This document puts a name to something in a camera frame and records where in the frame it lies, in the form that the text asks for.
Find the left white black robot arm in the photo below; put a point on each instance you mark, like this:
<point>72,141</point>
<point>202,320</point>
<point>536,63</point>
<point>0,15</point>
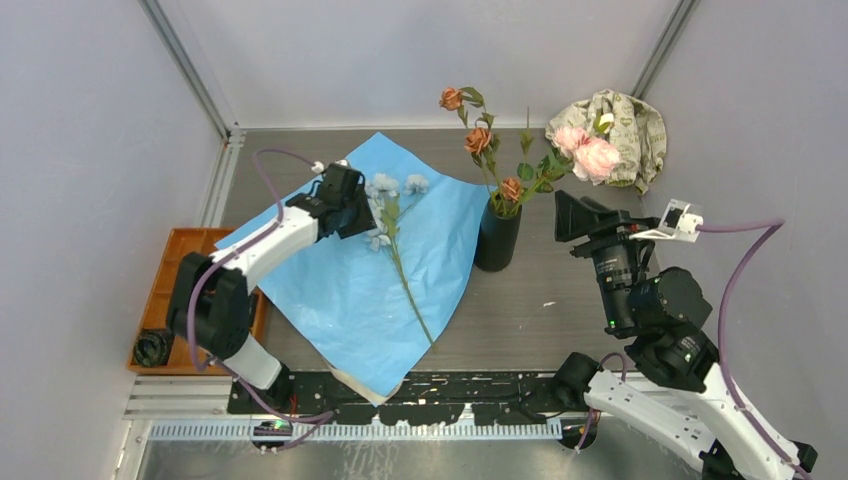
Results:
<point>210,300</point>

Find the pink peony flower stem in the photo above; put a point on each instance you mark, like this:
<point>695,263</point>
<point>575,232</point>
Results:
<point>584,152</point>

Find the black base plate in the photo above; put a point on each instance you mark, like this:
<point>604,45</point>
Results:
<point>431,398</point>

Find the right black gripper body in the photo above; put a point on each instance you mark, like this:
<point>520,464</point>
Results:
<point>615,263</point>

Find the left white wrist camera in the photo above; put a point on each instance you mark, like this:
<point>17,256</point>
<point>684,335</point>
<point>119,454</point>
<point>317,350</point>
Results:
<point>322,168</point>

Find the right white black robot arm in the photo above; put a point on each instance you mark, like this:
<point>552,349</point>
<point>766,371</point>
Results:
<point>661,317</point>

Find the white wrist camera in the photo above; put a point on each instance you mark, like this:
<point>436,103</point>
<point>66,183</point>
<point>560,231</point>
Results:
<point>322,168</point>
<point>680,222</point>

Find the orange compartment tray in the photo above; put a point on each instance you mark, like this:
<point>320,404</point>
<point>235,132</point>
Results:
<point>174,358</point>

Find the blue paper flower bouquet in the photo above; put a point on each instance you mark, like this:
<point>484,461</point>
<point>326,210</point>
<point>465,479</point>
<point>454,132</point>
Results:
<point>347,299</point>

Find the orange rose flower stem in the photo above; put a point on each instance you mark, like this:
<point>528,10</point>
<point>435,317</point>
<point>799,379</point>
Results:
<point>482,143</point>

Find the cream patterned cloth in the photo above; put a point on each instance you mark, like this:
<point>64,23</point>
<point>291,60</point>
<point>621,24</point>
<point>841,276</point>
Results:
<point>639,134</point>

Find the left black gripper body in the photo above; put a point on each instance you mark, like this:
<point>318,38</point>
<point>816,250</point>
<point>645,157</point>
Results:
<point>358,218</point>

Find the black cylindrical vase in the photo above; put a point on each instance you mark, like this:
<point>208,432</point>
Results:
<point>497,239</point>

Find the beige ribbon bow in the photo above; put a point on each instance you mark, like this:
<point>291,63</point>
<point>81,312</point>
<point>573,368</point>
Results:
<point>370,395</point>

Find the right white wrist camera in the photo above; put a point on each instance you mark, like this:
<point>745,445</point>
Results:
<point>680,222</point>

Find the aluminium frame rail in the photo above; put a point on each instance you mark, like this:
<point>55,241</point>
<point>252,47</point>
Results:
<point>217,408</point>

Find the light blue flower stem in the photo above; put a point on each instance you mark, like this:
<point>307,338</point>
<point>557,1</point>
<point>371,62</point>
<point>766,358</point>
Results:
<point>389,202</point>

